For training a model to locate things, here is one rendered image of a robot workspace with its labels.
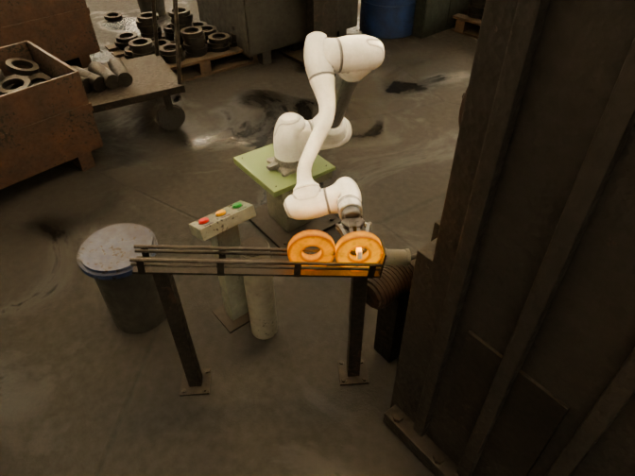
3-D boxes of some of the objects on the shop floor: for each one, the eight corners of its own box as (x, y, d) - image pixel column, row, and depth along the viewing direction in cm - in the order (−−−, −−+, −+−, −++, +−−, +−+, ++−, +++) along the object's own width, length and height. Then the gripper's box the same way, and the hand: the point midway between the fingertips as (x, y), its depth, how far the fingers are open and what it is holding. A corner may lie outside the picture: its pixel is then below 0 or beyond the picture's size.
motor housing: (409, 352, 219) (426, 265, 183) (372, 380, 209) (383, 295, 173) (388, 333, 226) (401, 246, 191) (351, 359, 216) (357, 273, 180)
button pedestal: (268, 310, 237) (257, 208, 196) (225, 336, 226) (203, 234, 185) (250, 290, 246) (235, 189, 205) (207, 314, 235) (182, 212, 194)
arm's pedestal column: (244, 215, 290) (237, 171, 269) (300, 190, 308) (298, 146, 287) (283, 253, 266) (280, 207, 245) (341, 223, 284) (343, 178, 263)
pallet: (228, 33, 506) (222, -14, 476) (267, 59, 456) (264, 8, 426) (109, 60, 456) (94, 10, 427) (139, 93, 406) (125, 39, 377)
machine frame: (695, 391, 204) (1203, -159, 86) (544, 590, 154) (1262, -69, 36) (537, 288, 246) (731, -175, 129) (378, 417, 196) (459, -144, 79)
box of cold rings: (69, 39, 498) (41, -46, 447) (105, 63, 452) (77, -27, 401) (-44, 68, 447) (-92, -24, 397) (-17, 99, 401) (-66, 0, 351)
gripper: (368, 221, 183) (379, 263, 164) (333, 223, 182) (339, 265, 163) (369, 204, 178) (380, 245, 159) (333, 206, 178) (339, 247, 159)
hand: (358, 248), depth 164 cm, fingers closed
